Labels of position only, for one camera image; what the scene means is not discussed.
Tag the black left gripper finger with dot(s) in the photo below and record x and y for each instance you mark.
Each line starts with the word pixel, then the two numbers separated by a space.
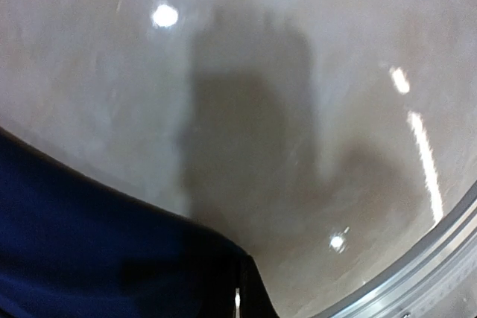
pixel 255 301

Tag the navy blue Mickey t-shirt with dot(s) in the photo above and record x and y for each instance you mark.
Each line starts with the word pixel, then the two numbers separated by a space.
pixel 71 247

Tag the aluminium front rail frame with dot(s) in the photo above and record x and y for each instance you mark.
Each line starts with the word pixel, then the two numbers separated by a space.
pixel 425 275

